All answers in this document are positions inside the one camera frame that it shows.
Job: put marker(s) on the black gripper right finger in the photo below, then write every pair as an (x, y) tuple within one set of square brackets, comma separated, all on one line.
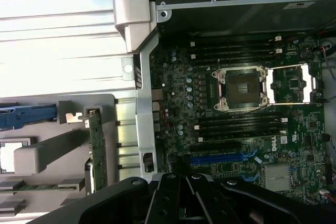
[(262, 205)]

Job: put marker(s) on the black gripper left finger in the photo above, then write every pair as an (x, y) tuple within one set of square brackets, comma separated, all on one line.
[(118, 203)]

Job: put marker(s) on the silver chipset heatsink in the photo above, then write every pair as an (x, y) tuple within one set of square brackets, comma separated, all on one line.
[(278, 176)]

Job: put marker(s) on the blue expansion slot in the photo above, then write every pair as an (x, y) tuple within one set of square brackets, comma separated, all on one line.
[(218, 160)]

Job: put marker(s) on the RAM slot with white latches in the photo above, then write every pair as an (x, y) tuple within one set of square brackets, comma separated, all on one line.
[(236, 53), (241, 135), (236, 41), (241, 123)]

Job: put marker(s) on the long black expansion slot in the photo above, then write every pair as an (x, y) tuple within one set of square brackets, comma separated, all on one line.
[(215, 147)]

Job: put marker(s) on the grey parts rack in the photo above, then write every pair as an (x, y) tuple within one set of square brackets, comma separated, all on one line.
[(39, 197)]

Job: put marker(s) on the black RAM slot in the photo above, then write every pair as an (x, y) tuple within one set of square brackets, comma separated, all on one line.
[(236, 47), (241, 129), (241, 117), (236, 35)]

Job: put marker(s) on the green RAM stick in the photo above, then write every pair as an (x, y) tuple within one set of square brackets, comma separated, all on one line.
[(39, 187)]

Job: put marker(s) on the green Dell motherboard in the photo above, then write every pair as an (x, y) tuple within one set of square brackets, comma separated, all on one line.
[(302, 129)]

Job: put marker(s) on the open black PC case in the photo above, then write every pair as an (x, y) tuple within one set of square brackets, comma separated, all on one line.
[(143, 103)]

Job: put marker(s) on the silver CPU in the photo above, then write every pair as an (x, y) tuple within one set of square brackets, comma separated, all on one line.
[(10, 155)]

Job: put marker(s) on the CPU socket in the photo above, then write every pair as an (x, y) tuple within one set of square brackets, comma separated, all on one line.
[(239, 87)]

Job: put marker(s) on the hard disk in blue carrier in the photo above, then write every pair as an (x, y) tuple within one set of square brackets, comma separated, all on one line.
[(26, 116)]

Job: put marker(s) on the silver socket cover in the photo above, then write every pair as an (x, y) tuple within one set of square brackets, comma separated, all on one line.
[(305, 82)]

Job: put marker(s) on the round coin cell battery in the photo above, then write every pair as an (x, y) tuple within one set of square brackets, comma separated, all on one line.
[(306, 54)]

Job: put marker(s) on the white case label sticker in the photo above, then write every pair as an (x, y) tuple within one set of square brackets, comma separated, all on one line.
[(299, 5)]

